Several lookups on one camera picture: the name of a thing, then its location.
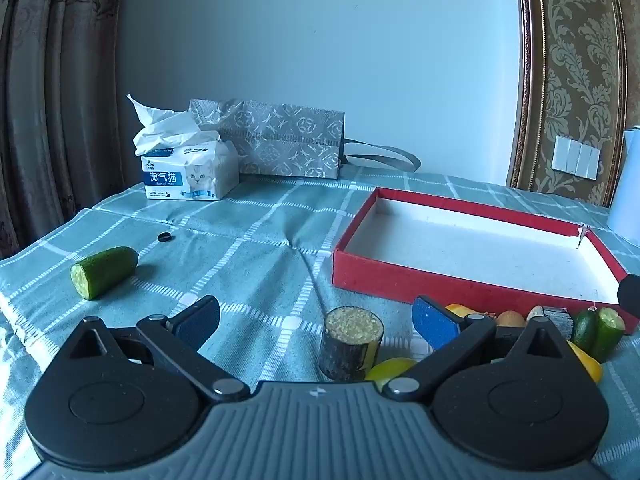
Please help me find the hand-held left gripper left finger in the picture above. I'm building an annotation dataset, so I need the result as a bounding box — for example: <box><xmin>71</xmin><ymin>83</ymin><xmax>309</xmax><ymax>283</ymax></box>
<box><xmin>69</xmin><ymin>296</ymin><xmax>251</xmax><ymax>403</ymax></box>

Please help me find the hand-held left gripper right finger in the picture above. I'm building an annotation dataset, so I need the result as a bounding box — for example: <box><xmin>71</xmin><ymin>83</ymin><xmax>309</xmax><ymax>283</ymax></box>
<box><xmin>380</xmin><ymin>296</ymin><xmax>572</xmax><ymax>404</ymax></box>

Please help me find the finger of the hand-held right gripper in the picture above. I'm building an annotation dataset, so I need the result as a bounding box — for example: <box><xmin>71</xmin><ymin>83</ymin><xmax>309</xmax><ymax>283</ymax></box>
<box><xmin>618</xmin><ymin>274</ymin><xmax>640</xmax><ymax>320</ymax></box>

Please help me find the small dark green avocado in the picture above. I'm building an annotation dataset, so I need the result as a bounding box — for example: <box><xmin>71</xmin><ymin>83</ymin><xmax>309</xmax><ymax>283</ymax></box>
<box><xmin>571</xmin><ymin>309</ymin><xmax>601</xmax><ymax>358</ymax></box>

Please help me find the green cherry tomato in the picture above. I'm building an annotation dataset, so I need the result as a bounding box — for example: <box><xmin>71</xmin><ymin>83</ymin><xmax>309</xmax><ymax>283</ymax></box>
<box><xmin>364</xmin><ymin>357</ymin><xmax>418</xmax><ymax>393</ymax></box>

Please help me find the red cardboard box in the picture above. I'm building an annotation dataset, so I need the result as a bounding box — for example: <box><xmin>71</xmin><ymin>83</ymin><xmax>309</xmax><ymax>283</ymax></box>
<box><xmin>332</xmin><ymin>187</ymin><xmax>640</xmax><ymax>335</ymax></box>

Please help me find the yellow ridged pepper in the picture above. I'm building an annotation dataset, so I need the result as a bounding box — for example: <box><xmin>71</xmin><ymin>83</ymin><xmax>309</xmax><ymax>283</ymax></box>
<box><xmin>567</xmin><ymin>341</ymin><xmax>603</xmax><ymax>385</ymax></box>

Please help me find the orange fruit piece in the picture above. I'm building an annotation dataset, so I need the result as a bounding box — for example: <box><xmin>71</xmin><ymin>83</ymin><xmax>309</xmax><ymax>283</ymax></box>
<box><xmin>444</xmin><ymin>303</ymin><xmax>496</xmax><ymax>332</ymax></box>

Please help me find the green checked tablecloth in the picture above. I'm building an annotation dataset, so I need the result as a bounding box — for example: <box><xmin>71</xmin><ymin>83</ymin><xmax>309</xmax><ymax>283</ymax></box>
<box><xmin>0</xmin><ymin>167</ymin><xmax>640</xmax><ymax>480</ymax></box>

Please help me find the tapered cucumber end piece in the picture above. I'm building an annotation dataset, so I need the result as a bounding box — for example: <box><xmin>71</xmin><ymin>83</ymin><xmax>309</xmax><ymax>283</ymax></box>
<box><xmin>70</xmin><ymin>246</ymin><xmax>139</xmax><ymax>301</ymax></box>

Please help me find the light blue electric kettle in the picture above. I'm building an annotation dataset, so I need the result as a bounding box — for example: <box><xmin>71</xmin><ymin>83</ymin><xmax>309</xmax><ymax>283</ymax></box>
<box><xmin>606</xmin><ymin>125</ymin><xmax>640</xmax><ymax>248</ymax></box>

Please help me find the soft tissue pack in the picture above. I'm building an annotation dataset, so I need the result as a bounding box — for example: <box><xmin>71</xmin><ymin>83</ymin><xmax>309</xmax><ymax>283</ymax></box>
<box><xmin>127</xmin><ymin>93</ymin><xmax>240</xmax><ymax>201</ymax></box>

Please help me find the grey patterned gift bag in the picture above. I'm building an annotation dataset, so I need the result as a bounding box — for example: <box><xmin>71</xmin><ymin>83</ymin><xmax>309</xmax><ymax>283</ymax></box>
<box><xmin>189</xmin><ymin>98</ymin><xmax>422</xmax><ymax>180</ymax></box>

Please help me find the brown patterned curtain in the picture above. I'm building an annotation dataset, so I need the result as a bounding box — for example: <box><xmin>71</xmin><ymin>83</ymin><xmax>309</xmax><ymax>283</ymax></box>
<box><xmin>0</xmin><ymin>0</ymin><xmax>126</xmax><ymax>261</ymax></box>

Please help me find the white wall switch panel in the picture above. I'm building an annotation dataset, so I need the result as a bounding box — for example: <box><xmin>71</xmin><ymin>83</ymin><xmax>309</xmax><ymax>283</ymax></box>
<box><xmin>551</xmin><ymin>135</ymin><xmax>602</xmax><ymax>180</ymax></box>

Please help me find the ornate framed wall panel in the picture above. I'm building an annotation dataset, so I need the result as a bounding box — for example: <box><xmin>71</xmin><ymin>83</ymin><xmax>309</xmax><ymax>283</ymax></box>
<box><xmin>506</xmin><ymin>0</ymin><xmax>640</xmax><ymax>208</ymax></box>

